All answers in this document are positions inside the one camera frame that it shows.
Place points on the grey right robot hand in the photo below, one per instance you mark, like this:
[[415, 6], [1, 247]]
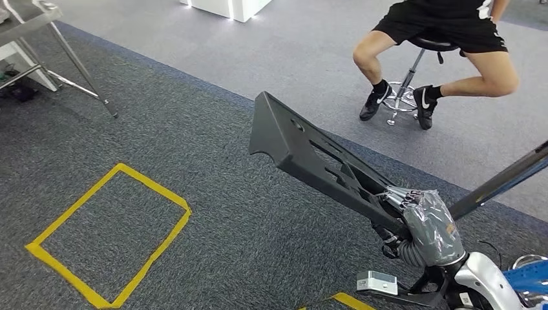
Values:
[[432, 231]]

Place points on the black plastic frame part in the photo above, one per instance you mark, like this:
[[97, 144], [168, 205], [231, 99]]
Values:
[[278, 137]]

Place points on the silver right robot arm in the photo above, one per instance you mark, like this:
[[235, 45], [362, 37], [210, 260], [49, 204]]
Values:
[[484, 278]]

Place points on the person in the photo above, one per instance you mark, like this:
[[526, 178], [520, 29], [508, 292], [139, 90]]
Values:
[[492, 72]]

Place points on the black stool with chrome base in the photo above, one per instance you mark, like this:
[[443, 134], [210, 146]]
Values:
[[432, 44]]

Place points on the white lit cabinet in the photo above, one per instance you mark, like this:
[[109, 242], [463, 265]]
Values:
[[239, 8]]

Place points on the stainless steel table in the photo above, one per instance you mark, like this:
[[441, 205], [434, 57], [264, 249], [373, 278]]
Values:
[[25, 17]]

